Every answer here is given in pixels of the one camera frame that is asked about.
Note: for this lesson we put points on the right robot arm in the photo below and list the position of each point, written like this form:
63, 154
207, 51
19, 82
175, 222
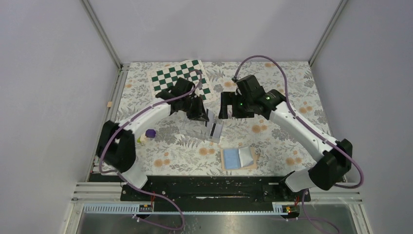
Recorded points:
332, 156

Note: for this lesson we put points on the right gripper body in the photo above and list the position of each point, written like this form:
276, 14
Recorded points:
245, 109

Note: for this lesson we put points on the white slotted cable duct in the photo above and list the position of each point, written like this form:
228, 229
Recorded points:
145, 209

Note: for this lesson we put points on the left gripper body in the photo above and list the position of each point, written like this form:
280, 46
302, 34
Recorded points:
193, 106

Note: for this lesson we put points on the green white chessboard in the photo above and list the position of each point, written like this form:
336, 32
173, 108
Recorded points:
166, 77

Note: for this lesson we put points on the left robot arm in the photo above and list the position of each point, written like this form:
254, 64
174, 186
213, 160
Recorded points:
117, 142

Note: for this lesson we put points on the purple small block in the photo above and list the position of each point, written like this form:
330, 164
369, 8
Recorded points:
150, 133

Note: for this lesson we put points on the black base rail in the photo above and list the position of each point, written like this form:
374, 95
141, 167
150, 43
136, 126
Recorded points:
234, 193

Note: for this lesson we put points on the beige card holder wallet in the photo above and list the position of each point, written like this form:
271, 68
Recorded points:
243, 158

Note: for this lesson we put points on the clear plastic card box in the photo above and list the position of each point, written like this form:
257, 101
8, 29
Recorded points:
204, 130

